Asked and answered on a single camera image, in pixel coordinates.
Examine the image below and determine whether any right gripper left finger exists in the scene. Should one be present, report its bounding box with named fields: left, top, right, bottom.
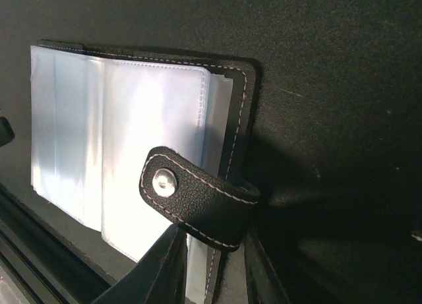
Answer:
left=94, top=225, right=187, bottom=304

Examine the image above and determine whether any black aluminium rail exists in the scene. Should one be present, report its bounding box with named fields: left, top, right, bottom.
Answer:
left=1, top=186, right=116, bottom=303

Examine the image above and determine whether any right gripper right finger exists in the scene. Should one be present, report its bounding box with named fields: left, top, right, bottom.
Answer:
left=244, top=226, right=290, bottom=304

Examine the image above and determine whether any black leather card holder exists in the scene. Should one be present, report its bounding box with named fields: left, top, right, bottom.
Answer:
left=30, top=41, right=259, bottom=303

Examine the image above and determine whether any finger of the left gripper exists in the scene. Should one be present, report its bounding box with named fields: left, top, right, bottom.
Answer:
left=0, top=116, right=15, bottom=147

